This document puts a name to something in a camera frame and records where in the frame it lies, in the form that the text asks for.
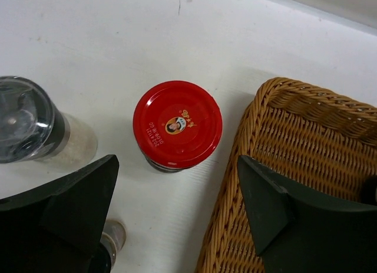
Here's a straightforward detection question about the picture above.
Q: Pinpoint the clear salt grinder black top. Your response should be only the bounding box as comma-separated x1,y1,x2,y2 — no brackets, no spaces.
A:
1,76,98,170

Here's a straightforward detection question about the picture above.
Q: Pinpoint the tall dark soy sauce bottle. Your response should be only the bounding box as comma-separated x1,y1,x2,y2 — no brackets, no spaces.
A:
360,176,377,205

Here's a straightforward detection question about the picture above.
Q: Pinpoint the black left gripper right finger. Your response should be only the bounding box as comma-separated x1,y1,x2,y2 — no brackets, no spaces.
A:
237,155,376,272

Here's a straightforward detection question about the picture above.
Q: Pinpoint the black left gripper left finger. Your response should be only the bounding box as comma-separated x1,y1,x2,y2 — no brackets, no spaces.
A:
1,154,119,272

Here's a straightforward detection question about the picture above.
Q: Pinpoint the small black pepper grinder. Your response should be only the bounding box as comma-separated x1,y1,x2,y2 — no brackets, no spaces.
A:
100,218,127,272

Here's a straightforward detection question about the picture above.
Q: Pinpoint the brown wicker divided basket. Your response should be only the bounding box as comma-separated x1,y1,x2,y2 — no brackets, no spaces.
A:
196,77,376,272

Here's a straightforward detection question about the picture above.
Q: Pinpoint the red lid chili sauce jar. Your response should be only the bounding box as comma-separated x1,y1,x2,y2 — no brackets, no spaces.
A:
133,80,223,173

